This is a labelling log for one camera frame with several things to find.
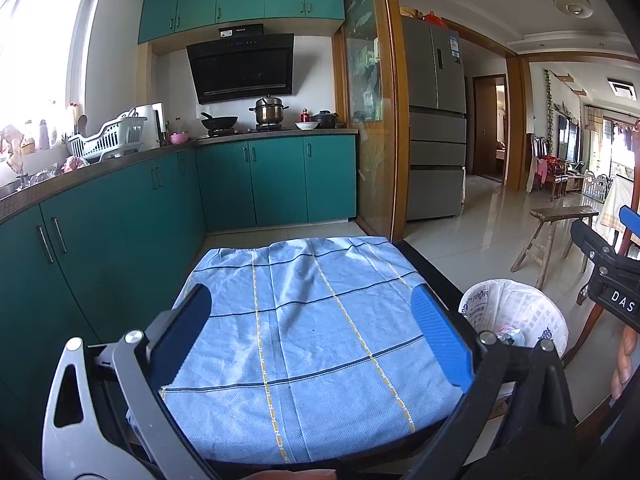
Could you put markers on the dark red wooden chair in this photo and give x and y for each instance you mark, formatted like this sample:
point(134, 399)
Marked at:
point(590, 325)

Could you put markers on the black wok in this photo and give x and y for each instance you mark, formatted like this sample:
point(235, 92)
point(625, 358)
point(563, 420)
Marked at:
point(220, 121)

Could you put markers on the grey refrigerator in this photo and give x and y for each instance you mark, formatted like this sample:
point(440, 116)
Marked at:
point(432, 150)

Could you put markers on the dining table with cream cloth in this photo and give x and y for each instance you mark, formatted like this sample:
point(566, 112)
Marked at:
point(617, 200)

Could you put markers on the green vine garland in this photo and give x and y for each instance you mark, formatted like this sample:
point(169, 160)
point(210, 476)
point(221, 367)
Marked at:
point(548, 110)

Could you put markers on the brown interior door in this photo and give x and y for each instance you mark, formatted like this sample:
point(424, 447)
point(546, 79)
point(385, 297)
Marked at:
point(484, 130)

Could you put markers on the pink bowl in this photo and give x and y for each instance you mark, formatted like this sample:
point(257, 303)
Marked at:
point(179, 138)

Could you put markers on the white low fence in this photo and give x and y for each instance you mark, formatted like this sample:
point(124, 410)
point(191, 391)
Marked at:
point(597, 185)

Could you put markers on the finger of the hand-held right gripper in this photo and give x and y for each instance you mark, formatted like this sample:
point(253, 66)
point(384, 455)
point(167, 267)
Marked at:
point(595, 252)
point(631, 221)

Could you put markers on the kitchen window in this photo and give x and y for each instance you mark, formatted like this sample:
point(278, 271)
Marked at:
point(40, 60)

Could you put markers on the steel cooking pot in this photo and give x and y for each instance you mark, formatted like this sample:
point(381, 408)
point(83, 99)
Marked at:
point(269, 111)

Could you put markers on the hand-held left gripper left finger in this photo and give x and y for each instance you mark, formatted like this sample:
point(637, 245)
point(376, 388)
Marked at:
point(182, 330)

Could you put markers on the white countertop appliance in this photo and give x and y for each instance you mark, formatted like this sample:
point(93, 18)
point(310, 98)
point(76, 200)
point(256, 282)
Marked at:
point(147, 120)

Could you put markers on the ceiling air vent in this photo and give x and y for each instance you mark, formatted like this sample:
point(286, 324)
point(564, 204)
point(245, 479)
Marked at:
point(622, 89)

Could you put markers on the white dish rack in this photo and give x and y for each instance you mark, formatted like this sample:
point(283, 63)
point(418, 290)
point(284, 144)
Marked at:
point(110, 137)

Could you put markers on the red plastic bag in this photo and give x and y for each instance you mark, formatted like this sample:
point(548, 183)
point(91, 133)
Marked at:
point(435, 19)

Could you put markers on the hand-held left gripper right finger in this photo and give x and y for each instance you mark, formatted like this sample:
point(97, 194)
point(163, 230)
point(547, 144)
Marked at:
point(442, 340)

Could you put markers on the white bowl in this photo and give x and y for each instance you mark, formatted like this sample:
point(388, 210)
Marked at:
point(307, 125)

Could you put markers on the dark casserole pot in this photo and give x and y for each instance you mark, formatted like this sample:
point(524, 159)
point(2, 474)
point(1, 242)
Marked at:
point(326, 120)

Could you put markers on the wooden framed glass door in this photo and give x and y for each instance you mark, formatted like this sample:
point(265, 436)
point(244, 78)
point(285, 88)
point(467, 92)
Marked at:
point(372, 160)

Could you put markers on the wooden bench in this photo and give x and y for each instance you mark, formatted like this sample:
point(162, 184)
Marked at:
point(560, 214)

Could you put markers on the person's right hand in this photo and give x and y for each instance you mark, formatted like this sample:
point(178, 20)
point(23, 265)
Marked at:
point(627, 365)

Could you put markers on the person's left hand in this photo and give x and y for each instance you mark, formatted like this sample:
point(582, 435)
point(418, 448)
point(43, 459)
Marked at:
point(300, 475)

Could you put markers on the white waste bin with liner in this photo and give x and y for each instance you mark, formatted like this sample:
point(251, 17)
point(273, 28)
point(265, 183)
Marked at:
point(535, 310)

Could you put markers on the blue checked tablecloth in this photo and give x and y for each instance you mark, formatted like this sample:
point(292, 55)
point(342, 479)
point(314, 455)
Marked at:
point(300, 350)

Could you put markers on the wooden chairs with red clothes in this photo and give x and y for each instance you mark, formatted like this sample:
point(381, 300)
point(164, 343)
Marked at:
point(547, 167)

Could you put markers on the black range hood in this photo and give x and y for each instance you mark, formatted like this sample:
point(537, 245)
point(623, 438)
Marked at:
point(240, 67)

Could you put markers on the pink cloth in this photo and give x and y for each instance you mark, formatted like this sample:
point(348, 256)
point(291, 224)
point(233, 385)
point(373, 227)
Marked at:
point(75, 164)

